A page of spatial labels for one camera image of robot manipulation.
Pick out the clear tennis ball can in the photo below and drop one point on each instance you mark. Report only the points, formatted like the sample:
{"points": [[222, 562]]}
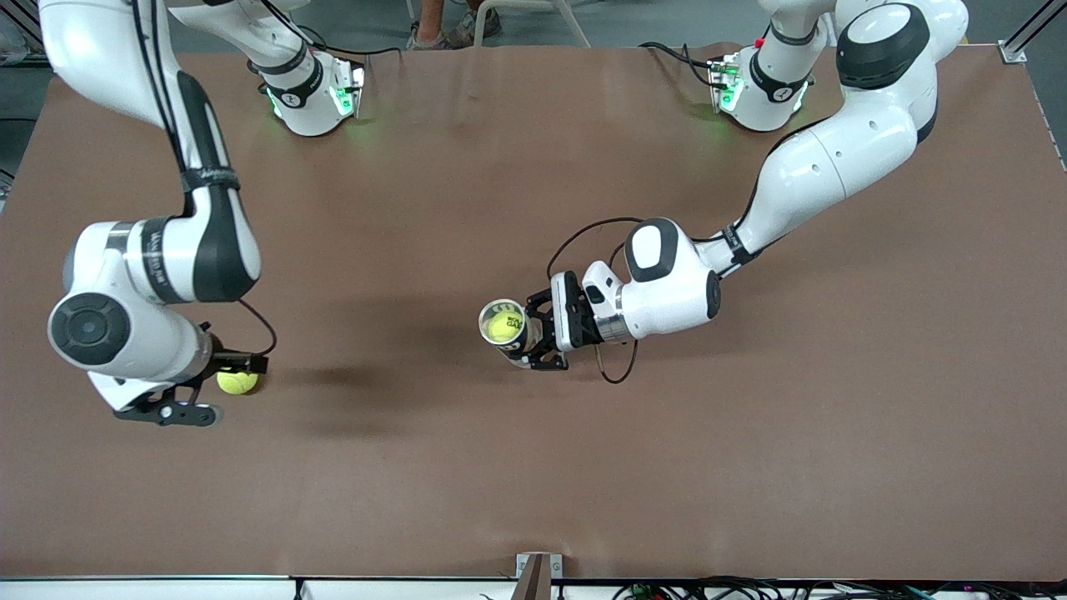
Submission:
{"points": [[527, 333]]}

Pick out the yellow ball Wilson print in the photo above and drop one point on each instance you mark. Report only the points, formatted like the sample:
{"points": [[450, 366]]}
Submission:
{"points": [[237, 383]]}

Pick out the yellow ball Roland Garros print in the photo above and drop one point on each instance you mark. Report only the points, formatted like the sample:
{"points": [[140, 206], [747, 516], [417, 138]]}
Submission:
{"points": [[503, 327]]}

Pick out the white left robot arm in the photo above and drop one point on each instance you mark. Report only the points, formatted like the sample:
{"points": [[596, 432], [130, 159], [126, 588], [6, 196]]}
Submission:
{"points": [[834, 158]]}

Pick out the brown table cover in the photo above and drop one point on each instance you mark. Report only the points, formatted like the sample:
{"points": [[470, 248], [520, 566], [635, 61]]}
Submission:
{"points": [[533, 500]]}

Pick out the grey shoe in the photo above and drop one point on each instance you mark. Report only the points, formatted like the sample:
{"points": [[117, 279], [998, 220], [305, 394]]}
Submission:
{"points": [[471, 29]]}

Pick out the person bare leg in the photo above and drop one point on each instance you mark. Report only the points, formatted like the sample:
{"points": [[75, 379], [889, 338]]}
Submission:
{"points": [[433, 17]]}

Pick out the metal camera post bracket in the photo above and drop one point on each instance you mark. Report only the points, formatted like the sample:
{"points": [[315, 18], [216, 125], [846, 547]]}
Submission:
{"points": [[533, 583]]}

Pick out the beige chair frame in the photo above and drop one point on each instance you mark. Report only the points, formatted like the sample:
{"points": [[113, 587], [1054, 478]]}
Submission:
{"points": [[521, 4]]}

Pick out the aluminium profile frame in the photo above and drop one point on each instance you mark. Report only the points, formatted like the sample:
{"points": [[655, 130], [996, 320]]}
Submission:
{"points": [[1013, 52]]}

